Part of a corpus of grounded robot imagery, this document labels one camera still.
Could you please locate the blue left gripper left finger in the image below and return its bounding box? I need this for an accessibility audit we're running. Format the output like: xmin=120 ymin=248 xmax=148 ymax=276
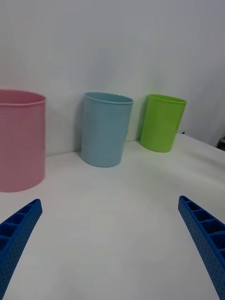
xmin=0 ymin=198 xmax=44 ymax=295

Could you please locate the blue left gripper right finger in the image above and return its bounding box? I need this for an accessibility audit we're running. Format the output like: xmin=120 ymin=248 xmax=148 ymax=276
xmin=178 ymin=195 xmax=225 ymax=300

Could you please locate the green plastic bin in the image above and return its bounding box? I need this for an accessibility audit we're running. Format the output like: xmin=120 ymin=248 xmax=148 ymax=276
xmin=140 ymin=94 xmax=188 ymax=153

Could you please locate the pale blue plastic bin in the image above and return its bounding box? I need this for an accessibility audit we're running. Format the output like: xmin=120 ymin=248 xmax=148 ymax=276
xmin=81 ymin=91 xmax=134 ymax=168

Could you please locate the pink plastic bin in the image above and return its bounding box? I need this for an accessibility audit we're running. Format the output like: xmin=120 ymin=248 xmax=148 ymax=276
xmin=0 ymin=89 xmax=47 ymax=193

